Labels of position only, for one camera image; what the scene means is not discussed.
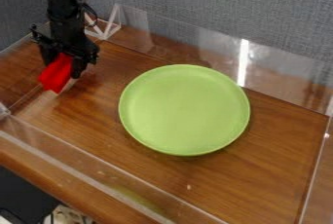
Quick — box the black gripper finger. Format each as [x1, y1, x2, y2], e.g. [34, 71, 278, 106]
[70, 56, 86, 79]
[38, 45, 58, 66]

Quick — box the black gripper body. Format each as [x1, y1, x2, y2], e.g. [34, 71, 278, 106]
[29, 16, 98, 64]

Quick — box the red block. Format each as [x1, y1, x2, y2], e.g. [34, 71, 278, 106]
[37, 53, 70, 93]

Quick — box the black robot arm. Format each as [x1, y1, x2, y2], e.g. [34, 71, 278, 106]
[29, 0, 98, 79]

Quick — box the green round plate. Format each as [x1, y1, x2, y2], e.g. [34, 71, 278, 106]
[118, 64, 251, 156]

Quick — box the clear acrylic corner bracket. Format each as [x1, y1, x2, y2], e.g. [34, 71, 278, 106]
[84, 4, 121, 41]

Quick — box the black cable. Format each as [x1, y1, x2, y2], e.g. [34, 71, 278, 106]
[81, 3, 100, 29]

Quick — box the clear acrylic enclosure wall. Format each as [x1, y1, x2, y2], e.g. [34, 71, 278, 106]
[0, 5, 333, 224]

